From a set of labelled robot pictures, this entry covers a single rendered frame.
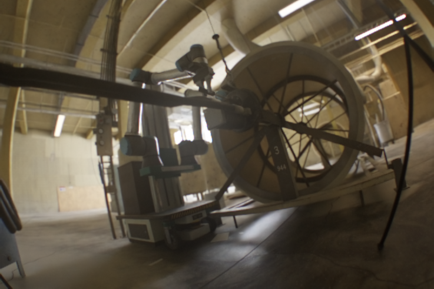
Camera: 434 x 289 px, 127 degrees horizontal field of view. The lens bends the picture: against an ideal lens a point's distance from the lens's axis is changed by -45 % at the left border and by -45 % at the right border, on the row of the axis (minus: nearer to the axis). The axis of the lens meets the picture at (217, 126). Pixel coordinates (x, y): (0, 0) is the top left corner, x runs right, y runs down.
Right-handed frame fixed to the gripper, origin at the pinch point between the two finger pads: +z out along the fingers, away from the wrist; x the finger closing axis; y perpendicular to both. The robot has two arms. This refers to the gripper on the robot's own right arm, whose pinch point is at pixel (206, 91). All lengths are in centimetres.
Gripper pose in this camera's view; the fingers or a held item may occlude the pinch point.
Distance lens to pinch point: 111.0
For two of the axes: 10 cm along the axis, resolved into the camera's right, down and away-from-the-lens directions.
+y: 6.3, 0.8, 7.7
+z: 2.2, 9.3, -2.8
